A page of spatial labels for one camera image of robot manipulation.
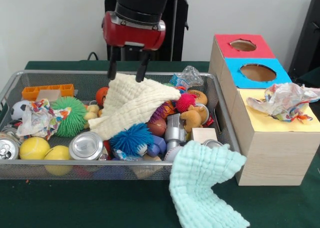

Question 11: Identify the green spiky rubber ball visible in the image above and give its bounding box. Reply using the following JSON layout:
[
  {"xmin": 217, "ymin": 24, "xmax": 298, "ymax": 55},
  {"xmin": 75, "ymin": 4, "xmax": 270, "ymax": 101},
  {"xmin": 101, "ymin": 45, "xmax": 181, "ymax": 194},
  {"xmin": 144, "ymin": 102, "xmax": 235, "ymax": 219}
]
[{"xmin": 51, "ymin": 96, "xmax": 88, "ymax": 138}]

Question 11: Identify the blue spiky rubber ball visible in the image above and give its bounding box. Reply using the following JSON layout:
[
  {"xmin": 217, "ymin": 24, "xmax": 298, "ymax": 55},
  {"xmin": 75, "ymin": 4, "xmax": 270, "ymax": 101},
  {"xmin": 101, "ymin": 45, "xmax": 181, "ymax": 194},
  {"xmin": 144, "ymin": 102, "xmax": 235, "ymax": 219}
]
[{"xmin": 109, "ymin": 124, "xmax": 154, "ymax": 157}]

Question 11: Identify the mint green muslin cloth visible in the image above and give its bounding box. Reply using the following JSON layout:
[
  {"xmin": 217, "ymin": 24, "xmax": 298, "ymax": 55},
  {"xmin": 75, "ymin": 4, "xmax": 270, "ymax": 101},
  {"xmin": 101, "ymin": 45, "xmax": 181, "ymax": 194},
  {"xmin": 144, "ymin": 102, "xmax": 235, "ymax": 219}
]
[{"xmin": 168, "ymin": 140, "xmax": 251, "ymax": 228}]

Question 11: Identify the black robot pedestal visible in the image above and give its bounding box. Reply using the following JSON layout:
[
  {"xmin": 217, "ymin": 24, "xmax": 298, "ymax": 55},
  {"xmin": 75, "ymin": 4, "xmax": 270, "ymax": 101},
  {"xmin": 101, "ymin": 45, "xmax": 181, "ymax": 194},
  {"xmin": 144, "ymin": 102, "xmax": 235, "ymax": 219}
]
[{"xmin": 96, "ymin": 0, "xmax": 202, "ymax": 62}]

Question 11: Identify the cream muslin cloth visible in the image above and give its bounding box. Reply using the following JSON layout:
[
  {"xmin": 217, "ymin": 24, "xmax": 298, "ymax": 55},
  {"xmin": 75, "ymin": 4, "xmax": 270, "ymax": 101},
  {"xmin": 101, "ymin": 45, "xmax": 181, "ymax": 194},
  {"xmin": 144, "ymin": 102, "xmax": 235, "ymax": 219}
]
[{"xmin": 87, "ymin": 72, "xmax": 182, "ymax": 141}]

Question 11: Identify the silver wire mesh bin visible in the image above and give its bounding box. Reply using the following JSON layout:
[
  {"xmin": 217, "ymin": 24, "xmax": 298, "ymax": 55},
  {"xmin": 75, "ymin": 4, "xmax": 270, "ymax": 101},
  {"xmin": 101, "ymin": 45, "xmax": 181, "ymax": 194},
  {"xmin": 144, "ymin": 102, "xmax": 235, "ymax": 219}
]
[{"xmin": 0, "ymin": 70, "xmax": 243, "ymax": 181}]

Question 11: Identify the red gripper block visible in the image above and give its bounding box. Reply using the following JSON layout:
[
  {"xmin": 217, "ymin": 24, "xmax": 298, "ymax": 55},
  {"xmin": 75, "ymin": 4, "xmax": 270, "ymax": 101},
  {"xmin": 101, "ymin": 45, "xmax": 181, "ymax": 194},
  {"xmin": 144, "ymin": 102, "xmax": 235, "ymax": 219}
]
[{"xmin": 101, "ymin": 11, "xmax": 167, "ymax": 83}]

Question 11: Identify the yellow tennis ball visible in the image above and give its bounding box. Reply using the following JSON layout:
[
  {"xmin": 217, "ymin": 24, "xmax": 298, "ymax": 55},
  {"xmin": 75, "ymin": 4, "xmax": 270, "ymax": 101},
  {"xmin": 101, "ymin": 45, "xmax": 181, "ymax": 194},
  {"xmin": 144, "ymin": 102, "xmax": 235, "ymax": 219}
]
[{"xmin": 19, "ymin": 137, "xmax": 51, "ymax": 160}]

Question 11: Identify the silver drink can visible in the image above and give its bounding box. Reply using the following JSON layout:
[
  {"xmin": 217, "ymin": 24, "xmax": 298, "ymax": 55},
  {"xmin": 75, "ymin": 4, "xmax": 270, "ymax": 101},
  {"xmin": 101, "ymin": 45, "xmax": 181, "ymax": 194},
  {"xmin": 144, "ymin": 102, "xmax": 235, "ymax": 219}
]
[
  {"xmin": 68, "ymin": 131, "xmax": 105, "ymax": 161},
  {"xmin": 0, "ymin": 137, "xmax": 20, "ymax": 160}
]

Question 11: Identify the wooden box with three holes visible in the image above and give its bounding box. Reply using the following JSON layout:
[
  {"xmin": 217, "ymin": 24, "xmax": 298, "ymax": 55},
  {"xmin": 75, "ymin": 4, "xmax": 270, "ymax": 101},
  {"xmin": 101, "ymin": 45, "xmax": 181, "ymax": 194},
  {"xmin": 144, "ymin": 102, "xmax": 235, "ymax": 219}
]
[{"xmin": 209, "ymin": 34, "xmax": 320, "ymax": 186}]

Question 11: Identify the small black and white soccer ball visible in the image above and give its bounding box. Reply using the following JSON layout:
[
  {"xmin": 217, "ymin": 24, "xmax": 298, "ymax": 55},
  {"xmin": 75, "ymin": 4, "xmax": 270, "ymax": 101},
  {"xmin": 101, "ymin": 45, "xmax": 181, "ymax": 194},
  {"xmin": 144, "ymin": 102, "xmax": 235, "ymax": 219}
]
[{"xmin": 10, "ymin": 100, "xmax": 32, "ymax": 121}]

